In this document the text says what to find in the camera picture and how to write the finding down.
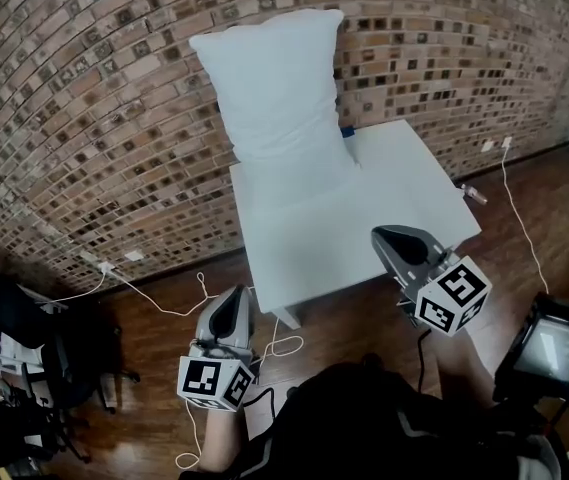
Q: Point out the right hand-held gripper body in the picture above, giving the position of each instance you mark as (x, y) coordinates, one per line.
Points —
(446, 288)

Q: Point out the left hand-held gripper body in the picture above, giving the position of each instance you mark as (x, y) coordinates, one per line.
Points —
(224, 325)

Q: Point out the white cushion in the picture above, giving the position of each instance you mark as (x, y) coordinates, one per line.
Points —
(276, 85)

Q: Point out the person's right forearm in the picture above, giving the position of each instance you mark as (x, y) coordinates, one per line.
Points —
(464, 368)

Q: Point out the person's left forearm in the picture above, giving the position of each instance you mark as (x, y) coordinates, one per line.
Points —
(221, 443)

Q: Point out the clear plastic bottle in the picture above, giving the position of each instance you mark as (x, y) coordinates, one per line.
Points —
(474, 194)

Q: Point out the white square table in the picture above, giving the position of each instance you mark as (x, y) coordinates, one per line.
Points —
(354, 228)

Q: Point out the black framed monitor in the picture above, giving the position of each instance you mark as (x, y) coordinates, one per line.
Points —
(556, 350)

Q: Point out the white plug adapter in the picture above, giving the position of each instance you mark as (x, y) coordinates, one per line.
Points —
(507, 141)
(106, 267)

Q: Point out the person's black clothing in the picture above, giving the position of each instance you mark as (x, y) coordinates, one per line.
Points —
(364, 418)

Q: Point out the black office chair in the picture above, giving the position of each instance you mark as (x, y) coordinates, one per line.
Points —
(71, 363)

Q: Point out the small blue object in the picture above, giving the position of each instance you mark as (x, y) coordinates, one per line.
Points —
(347, 131)

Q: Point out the white wall socket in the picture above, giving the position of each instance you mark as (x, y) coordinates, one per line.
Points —
(487, 146)
(134, 255)

